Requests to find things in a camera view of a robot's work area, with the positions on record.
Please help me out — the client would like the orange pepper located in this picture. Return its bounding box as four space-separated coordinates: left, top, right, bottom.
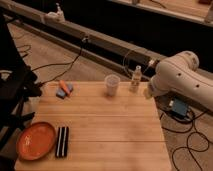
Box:
59 80 70 96

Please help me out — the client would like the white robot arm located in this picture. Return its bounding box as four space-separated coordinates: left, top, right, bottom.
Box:
144 51 213 112

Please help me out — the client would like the small clear bottle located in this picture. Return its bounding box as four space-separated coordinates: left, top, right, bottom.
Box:
130 65 142 92

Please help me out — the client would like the blue power box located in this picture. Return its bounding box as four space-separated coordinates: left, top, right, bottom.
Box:
169 99 188 118

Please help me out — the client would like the blue sponge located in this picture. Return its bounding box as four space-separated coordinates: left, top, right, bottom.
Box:
56 84 73 99

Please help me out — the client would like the black white striped block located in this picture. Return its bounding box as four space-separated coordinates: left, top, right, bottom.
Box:
55 127 69 158

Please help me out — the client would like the orange plate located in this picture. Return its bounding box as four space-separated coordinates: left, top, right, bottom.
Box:
16 122 56 161

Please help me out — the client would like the grey metal rail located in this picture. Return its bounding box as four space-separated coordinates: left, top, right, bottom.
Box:
0 0 213 101

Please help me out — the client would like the black floor cable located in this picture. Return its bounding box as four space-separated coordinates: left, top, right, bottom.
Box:
159 106 213 171

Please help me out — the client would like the black cable left floor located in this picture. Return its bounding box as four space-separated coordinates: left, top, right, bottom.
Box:
13 35 90 85

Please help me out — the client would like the white clamp on rail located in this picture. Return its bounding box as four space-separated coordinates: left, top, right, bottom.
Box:
45 3 65 22

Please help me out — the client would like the black chair frame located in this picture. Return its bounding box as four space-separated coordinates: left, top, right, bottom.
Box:
0 13 44 171

